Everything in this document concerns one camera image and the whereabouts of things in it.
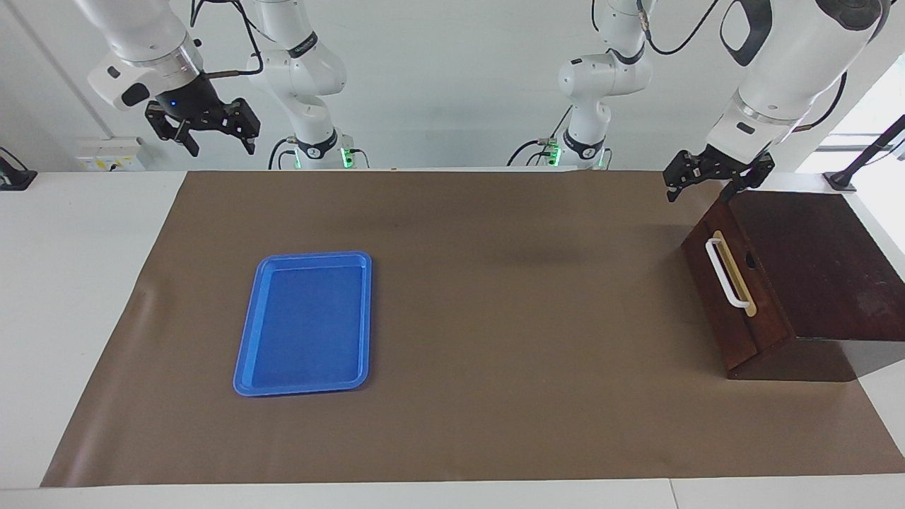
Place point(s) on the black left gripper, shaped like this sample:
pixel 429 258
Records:
pixel 725 166

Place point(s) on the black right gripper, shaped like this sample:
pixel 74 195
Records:
pixel 187 99

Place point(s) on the dark wooden drawer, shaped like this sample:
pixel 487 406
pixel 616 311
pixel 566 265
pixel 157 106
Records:
pixel 721 318

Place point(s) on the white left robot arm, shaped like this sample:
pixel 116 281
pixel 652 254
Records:
pixel 799 49

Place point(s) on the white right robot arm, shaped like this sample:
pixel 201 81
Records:
pixel 141 28

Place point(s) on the dark wooden drawer cabinet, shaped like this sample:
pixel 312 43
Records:
pixel 827 261

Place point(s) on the black angled stand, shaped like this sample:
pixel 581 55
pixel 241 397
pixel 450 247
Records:
pixel 866 157

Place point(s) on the blue plastic tray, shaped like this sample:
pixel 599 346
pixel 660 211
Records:
pixel 304 325

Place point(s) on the brown paper table mat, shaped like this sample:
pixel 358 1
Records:
pixel 495 353

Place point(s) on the white wall socket box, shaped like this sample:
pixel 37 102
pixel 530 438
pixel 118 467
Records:
pixel 109 154

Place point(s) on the black clamp mount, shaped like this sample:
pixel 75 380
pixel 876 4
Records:
pixel 14 177

